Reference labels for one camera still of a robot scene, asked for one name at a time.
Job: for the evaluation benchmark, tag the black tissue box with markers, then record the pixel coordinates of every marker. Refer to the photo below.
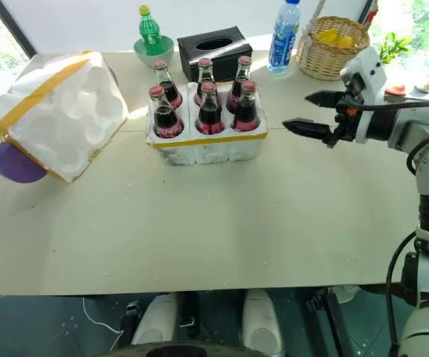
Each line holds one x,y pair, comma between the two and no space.
216,56

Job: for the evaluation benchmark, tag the clear water bottle blue label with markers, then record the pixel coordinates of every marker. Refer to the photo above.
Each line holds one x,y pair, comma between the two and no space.
283,37

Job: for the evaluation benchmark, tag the woven wicker basket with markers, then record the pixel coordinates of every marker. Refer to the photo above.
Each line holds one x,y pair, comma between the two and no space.
325,59

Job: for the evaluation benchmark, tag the green soda bottle yellow cap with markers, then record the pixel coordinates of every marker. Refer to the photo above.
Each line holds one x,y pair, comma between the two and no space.
149,31

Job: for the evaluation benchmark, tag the black window frame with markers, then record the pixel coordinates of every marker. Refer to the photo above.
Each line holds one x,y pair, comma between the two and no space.
11,26

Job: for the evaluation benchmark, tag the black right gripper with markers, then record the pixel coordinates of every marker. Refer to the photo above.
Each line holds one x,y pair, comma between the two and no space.
348,111

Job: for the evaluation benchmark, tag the yellow fruit in basket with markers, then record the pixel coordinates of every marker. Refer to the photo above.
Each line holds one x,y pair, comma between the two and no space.
335,37

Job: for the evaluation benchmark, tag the dark rounded robot torso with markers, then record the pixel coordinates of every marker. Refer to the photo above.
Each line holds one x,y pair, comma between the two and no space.
184,349

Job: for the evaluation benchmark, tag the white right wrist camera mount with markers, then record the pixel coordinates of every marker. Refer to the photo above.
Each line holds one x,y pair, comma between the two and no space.
370,70

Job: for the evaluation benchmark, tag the light green bowl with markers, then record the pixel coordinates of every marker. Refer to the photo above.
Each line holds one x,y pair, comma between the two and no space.
162,52

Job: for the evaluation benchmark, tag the small white object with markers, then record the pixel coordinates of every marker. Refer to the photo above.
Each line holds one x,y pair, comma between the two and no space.
426,85

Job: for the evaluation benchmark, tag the purple plastic bowl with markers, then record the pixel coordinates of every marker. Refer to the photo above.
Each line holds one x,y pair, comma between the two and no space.
17,167

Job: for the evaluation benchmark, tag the small red round object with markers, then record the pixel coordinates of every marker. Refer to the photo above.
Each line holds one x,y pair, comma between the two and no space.
395,90

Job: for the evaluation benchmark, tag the white robot leg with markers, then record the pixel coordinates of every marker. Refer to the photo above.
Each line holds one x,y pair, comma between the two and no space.
260,320
158,320

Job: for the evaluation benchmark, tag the tilted white foam crate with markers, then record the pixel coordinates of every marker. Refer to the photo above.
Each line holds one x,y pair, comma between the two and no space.
56,111

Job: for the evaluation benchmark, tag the black table stand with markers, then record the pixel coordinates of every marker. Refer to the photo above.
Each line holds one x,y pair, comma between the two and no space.
329,320

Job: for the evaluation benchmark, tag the green leafy plant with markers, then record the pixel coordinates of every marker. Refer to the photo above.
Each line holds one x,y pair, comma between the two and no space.
394,46

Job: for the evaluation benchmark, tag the glass cola bottle red cap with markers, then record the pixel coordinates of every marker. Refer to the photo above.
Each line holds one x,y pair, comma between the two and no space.
241,78
164,119
209,115
205,72
167,87
247,111

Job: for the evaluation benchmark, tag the white foam crate yellow tape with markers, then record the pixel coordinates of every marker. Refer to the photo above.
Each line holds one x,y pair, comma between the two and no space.
206,147

